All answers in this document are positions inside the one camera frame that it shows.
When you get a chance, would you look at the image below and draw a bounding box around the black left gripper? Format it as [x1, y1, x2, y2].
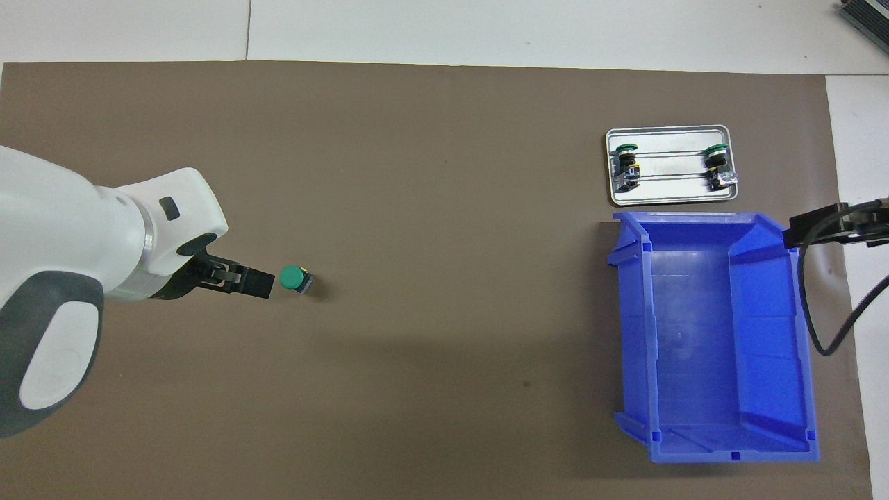
[148, 248, 276, 301]

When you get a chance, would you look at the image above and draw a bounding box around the green push button switch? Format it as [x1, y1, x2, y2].
[278, 265, 315, 295]
[609, 142, 641, 193]
[703, 142, 738, 193]

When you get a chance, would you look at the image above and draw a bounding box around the silver metal tray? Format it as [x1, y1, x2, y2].
[605, 124, 740, 208]

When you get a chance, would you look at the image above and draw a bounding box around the thin metal rod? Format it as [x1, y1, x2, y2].
[613, 174, 731, 182]
[611, 147, 730, 156]

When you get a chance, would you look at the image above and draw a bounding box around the blue plastic storage bin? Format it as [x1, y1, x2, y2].
[607, 210, 821, 465]

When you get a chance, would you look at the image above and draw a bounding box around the brown paper mat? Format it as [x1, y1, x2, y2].
[0, 61, 874, 500]

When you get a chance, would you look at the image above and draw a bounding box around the grey ribbed metal device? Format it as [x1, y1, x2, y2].
[836, 0, 889, 37]

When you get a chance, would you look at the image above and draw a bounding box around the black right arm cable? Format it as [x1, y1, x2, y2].
[796, 198, 889, 357]

